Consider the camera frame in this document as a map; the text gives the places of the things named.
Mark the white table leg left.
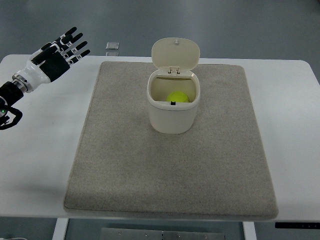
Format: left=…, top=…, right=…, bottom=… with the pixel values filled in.
left=52, top=218, right=69, bottom=240

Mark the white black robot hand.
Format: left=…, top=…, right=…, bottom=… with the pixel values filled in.
left=24, top=26, right=91, bottom=87

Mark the beige felt mat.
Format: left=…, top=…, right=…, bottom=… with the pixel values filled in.
left=63, top=61, right=278, bottom=220

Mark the white table leg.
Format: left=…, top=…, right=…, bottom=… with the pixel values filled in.
left=242, top=221, right=257, bottom=240
left=52, top=218, right=69, bottom=240

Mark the yellow tennis ball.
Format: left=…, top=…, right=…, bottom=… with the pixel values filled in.
left=166, top=91, right=190, bottom=103

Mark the white table leg right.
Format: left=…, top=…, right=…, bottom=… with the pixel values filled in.
left=242, top=221, right=257, bottom=240

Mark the metal plate under table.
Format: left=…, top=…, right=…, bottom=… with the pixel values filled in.
left=99, top=228, right=226, bottom=240

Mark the black desk control panel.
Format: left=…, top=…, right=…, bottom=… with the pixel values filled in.
left=274, top=222, right=320, bottom=230

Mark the beige plastic bin with lid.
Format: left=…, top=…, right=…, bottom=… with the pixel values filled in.
left=146, top=37, right=201, bottom=134

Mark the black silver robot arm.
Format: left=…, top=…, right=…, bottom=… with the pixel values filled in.
left=0, top=27, right=90, bottom=130

